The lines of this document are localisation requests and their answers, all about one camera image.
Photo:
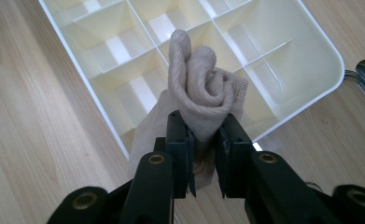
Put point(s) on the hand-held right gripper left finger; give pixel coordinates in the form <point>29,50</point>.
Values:
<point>181,155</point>

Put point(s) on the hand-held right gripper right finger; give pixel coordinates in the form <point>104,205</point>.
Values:
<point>233,155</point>

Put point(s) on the beige sock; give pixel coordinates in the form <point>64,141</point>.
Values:
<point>202,93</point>

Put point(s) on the white divided storage box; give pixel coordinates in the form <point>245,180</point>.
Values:
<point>118,49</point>

